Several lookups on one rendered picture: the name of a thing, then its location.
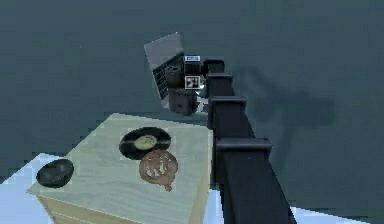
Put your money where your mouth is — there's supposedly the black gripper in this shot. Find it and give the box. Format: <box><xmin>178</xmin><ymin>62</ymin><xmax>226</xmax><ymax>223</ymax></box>
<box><xmin>164</xmin><ymin>64</ymin><xmax>199</xmax><ymax>116</ymax></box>

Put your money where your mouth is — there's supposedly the black laptop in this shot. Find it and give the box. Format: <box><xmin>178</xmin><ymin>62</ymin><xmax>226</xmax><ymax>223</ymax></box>
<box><xmin>143</xmin><ymin>31</ymin><xmax>210</xmax><ymax>114</ymax></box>

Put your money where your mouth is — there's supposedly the pale wooden chest of drawers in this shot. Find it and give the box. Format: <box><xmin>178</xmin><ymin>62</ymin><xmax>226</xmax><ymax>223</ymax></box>
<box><xmin>26</xmin><ymin>112</ymin><xmax>214</xmax><ymax>224</ymax></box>

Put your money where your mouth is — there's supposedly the brown round disc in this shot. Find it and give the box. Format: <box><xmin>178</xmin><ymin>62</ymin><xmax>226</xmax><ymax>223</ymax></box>
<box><xmin>138</xmin><ymin>149</ymin><xmax>179</xmax><ymax>192</ymax></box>

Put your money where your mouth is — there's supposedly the black bowl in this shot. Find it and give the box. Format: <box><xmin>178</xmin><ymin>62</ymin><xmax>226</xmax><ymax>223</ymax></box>
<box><xmin>35</xmin><ymin>158</ymin><xmax>75</xmax><ymax>189</ymax></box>

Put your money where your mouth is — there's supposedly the black vinyl record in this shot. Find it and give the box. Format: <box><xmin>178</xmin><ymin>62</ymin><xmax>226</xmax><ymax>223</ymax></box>
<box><xmin>118</xmin><ymin>126</ymin><xmax>172</xmax><ymax>161</ymax></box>

